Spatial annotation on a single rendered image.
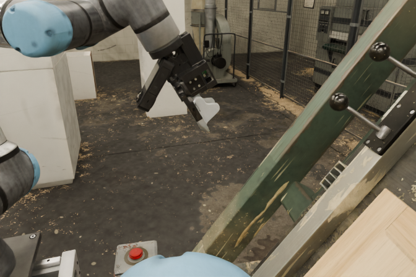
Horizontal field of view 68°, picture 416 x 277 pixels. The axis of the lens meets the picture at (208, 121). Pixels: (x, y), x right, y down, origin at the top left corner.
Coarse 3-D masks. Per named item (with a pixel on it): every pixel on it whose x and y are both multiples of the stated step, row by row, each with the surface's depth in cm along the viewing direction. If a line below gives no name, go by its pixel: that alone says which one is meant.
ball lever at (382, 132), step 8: (336, 96) 61; (344, 96) 61; (336, 104) 61; (344, 104) 61; (352, 112) 62; (368, 120) 61; (376, 128) 61; (384, 128) 60; (376, 136) 61; (384, 136) 60
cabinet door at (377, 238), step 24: (384, 192) 58; (360, 216) 60; (384, 216) 56; (408, 216) 52; (360, 240) 58; (384, 240) 54; (408, 240) 51; (336, 264) 59; (360, 264) 56; (384, 264) 52; (408, 264) 49
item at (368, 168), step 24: (408, 144) 60; (360, 168) 63; (384, 168) 61; (336, 192) 65; (360, 192) 63; (312, 216) 67; (336, 216) 64; (288, 240) 69; (312, 240) 65; (264, 264) 72; (288, 264) 67
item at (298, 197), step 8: (408, 88) 74; (400, 96) 75; (360, 144) 78; (352, 152) 78; (344, 160) 79; (296, 184) 87; (288, 192) 88; (296, 192) 86; (304, 192) 84; (312, 192) 88; (280, 200) 89; (288, 200) 86; (296, 200) 84; (304, 200) 82; (312, 200) 80; (288, 208) 85; (296, 208) 83; (304, 208) 80; (296, 216) 81
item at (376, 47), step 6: (378, 42) 59; (372, 48) 59; (378, 48) 58; (384, 48) 58; (390, 48) 59; (372, 54) 59; (378, 54) 59; (384, 54) 58; (378, 60) 59; (384, 60) 60; (390, 60) 59; (396, 60) 59; (402, 66) 59; (408, 72) 59; (414, 72) 58
